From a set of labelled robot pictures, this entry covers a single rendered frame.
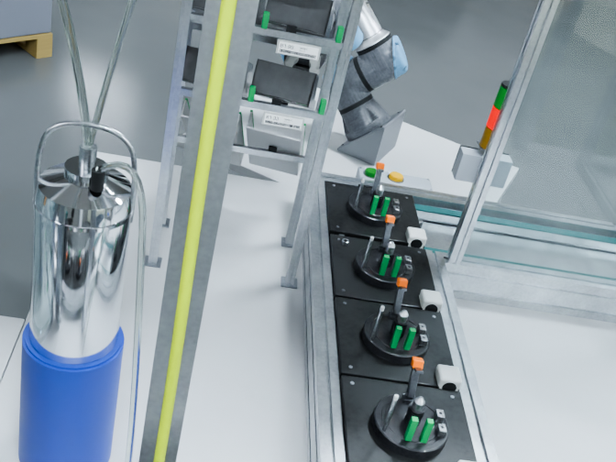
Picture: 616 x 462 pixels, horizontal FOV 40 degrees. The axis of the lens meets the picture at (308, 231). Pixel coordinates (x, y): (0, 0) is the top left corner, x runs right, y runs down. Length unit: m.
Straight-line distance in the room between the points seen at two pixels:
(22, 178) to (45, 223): 2.72
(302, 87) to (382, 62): 0.81
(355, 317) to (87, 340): 0.68
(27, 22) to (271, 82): 3.23
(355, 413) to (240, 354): 0.33
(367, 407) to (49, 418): 0.57
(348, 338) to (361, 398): 0.17
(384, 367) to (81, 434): 0.61
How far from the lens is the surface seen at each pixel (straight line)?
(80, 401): 1.39
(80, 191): 1.19
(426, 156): 2.79
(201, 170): 0.81
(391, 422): 1.57
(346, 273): 1.92
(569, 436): 1.91
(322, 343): 1.73
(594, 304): 2.26
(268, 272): 2.05
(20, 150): 4.13
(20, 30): 4.95
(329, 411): 1.60
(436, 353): 1.78
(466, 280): 2.13
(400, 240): 2.09
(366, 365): 1.69
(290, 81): 1.83
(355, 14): 1.71
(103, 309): 1.29
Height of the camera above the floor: 2.06
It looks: 32 degrees down
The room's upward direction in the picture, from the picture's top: 14 degrees clockwise
